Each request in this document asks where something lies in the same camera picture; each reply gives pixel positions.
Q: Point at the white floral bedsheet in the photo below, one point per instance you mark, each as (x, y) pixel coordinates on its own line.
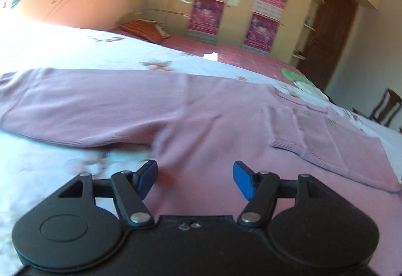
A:
(56, 53)

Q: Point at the dark wooden chair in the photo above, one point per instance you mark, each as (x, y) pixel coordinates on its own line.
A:
(384, 106)

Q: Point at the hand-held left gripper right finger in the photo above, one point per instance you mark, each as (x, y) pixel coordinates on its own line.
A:
(241, 180)

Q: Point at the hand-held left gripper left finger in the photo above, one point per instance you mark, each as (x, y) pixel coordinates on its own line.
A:
(148, 174)

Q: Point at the pink knit sweater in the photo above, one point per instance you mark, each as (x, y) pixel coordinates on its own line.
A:
(201, 125)

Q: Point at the orange striped pillow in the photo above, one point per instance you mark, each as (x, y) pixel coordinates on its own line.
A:
(141, 30)

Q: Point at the brown wooden door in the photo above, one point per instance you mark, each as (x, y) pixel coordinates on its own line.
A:
(328, 37)

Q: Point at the pink checkered bed cover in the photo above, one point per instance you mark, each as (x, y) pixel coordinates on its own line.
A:
(232, 54)

